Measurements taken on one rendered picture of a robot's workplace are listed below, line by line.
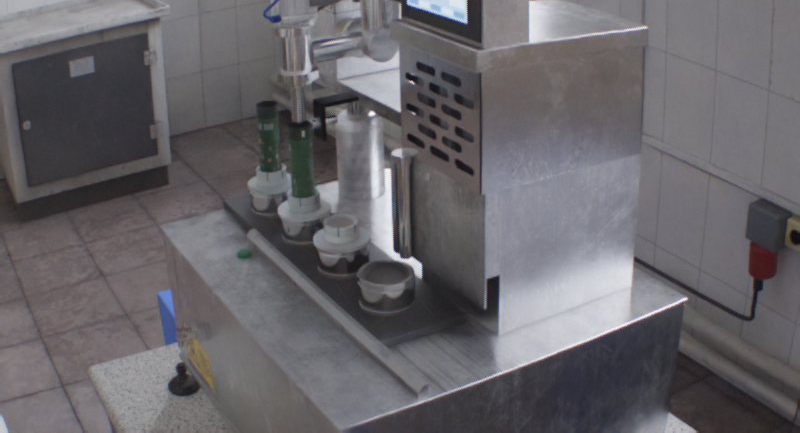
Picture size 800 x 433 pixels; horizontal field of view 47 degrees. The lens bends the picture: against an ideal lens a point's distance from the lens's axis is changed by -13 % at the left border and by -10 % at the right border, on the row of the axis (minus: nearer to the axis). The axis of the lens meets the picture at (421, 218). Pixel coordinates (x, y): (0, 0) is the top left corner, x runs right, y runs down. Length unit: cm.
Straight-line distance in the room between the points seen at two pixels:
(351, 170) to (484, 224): 45
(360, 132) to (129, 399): 56
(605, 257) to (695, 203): 169
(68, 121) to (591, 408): 325
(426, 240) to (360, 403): 25
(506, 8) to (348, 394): 43
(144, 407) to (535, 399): 67
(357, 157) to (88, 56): 275
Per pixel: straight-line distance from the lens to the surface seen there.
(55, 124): 418
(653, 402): 132
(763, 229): 263
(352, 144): 149
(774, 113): 262
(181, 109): 508
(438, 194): 116
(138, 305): 348
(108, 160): 429
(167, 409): 156
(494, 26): 102
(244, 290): 128
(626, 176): 120
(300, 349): 115
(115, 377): 166
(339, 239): 126
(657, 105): 294
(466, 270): 114
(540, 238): 114
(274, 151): 143
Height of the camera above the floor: 162
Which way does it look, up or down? 24 degrees down
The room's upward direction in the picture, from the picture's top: 1 degrees counter-clockwise
